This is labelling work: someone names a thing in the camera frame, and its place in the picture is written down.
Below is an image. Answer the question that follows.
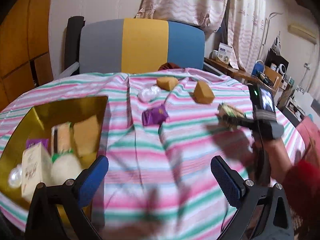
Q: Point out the beige carton box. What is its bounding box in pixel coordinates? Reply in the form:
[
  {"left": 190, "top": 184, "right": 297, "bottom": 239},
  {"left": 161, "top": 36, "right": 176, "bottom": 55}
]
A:
[{"left": 22, "top": 142, "right": 53, "bottom": 200}]

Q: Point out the wedge yellow sponge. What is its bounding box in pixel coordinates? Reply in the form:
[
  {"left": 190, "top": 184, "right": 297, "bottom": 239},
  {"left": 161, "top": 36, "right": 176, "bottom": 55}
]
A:
[{"left": 156, "top": 76, "right": 179, "bottom": 90}]

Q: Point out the white air conditioner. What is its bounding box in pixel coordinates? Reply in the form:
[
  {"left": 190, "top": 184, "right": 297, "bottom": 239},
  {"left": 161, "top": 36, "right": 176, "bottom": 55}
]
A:
[{"left": 287, "top": 24, "right": 318, "bottom": 43}]

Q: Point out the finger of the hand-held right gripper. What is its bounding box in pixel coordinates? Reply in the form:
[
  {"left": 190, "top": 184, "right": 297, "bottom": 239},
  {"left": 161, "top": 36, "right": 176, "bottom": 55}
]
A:
[{"left": 217, "top": 115, "right": 256, "bottom": 130}]

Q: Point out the blue round-top object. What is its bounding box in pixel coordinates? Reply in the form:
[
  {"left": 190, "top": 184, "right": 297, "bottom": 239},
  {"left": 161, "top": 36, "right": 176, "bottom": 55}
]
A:
[{"left": 252, "top": 60, "right": 264, "bottom": 77}]

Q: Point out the side desk with clutter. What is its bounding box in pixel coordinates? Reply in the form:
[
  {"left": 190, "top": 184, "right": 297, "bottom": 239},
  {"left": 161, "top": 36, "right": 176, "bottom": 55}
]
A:
[{"left": 204, "top": 57, "right": 293, "bottom": 98}]

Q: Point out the pink cloth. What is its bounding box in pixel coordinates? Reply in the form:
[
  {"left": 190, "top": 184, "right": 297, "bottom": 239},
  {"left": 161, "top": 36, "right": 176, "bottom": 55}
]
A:
[{"left": 296, "top": 116, "right": 320, "bottom": 160}]

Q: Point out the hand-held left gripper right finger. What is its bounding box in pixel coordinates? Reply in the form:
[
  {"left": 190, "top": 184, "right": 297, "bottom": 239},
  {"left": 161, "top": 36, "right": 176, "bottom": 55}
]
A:
[{"left": 211, "top": 156, "right": 294, "bottom": 240}]

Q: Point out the brown cloth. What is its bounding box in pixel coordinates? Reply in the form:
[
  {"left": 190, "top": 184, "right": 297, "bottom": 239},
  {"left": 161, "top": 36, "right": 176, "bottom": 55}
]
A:
[{"left": 158, "top": 62, "right": 181, "bottom": 71}]

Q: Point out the grey yellow blue chair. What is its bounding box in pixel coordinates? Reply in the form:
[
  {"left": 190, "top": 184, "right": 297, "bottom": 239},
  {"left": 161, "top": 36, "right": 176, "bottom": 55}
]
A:
[{"left": 60, "top": 18, "right": 206, "bottom": 75}]

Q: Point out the person's right hand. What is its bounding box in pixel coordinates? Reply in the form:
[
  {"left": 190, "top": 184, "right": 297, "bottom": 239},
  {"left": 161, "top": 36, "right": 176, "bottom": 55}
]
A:
[{"left": 270, "top": 140, "right": 294, "bottom": 179}]

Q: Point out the white box blue label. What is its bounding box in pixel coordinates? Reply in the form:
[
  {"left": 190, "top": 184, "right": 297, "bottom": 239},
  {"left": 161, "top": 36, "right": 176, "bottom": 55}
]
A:
[{"left": 217, "top": 42, "right": 234, "bottom": 63}]

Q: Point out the white pipe rack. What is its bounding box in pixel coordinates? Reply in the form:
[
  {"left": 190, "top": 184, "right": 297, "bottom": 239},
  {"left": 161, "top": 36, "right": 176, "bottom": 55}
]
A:
[{"left": 260, "top": 12, "right": 283, "bottom": 60}]

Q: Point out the tall yellow sponge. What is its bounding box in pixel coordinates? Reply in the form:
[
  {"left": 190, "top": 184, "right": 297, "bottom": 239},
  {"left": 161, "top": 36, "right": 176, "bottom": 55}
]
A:
[{"left": 194, "top": 81, "right": 215, "bottom": 104}]

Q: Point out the green label snack packet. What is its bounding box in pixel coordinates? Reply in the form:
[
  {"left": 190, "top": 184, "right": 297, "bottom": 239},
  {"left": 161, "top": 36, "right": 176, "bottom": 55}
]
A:
[{"left": 217, "top": 102, "right": 247, "bottom": 130}]

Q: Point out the cardboard box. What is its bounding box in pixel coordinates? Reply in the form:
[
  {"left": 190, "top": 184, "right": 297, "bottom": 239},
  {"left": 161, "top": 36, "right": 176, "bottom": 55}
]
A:
[{"left": 264, "top": 66, "right": 280, "bottom": 90}]

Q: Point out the gold metal tin box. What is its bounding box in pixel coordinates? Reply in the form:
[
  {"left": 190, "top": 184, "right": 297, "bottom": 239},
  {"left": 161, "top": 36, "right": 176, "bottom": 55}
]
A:
[{"left": 0, "top": 95, "right": 108, "bottom": 213}]

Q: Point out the white plastic bag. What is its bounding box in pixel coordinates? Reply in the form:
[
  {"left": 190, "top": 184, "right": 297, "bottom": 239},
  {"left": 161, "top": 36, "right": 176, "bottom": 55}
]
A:
[
  {"left": 137, "top": 86, "right": 160, "bottom": 103},
  {"left": 10, "top": 165, "right": 23, "bottom": 188}
]

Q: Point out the black rolled mat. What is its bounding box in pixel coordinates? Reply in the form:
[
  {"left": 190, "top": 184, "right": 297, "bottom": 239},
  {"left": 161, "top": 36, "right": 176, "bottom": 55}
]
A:
[{"left": 64, "top": 16, "right": 85, "bottom": 77}]

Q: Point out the bundled pink patterned curtain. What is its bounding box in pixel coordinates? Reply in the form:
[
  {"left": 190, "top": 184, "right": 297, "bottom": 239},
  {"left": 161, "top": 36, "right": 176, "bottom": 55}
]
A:
[{"left": 136, "top": 0, "right": 230, "bottom": 33}]

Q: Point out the black box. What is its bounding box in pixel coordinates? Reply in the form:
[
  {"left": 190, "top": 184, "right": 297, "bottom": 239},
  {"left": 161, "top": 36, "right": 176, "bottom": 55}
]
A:
[{"left": 265, "top": 49, "right": 289, "bottom": 73}]

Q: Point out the striped pink green tablecloth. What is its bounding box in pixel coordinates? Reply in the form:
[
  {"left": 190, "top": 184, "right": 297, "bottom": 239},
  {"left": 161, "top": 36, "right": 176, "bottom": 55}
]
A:
[{"left": 0, "top": 67, "right": 310, "bottom": 240}]

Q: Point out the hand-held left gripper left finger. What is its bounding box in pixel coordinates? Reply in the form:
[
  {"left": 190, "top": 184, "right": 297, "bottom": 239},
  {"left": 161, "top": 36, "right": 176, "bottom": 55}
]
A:
[{"left": 25, "top": 155, "right": 109, "bottom": 240}]

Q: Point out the purple snack packet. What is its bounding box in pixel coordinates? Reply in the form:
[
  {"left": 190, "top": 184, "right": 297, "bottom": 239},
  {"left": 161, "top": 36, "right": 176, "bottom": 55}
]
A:
[
  {"left": 26, "top": 139, "right": 49, "bottom": 150},
  {"left": 141, "top": 105, "right": 169, "bottom": 127}
]

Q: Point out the wooden wardrobe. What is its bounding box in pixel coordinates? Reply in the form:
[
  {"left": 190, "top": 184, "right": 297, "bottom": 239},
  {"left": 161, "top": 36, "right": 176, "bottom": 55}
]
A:
[{"left": 0, "top": 0, "right": 54, "bottom": 98}]

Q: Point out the hanging pink patterned curtain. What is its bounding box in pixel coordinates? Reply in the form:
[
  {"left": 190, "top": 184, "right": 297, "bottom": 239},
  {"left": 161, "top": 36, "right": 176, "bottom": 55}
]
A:
[{"left": 226, "top": 0, "right": 269, "bottom": 70}]

